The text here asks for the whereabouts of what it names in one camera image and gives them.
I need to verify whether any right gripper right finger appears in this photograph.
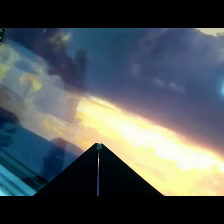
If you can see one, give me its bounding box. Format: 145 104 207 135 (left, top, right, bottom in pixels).
98 142 164 197

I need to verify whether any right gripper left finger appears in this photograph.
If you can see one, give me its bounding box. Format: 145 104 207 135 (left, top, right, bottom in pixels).
33 142 99 197

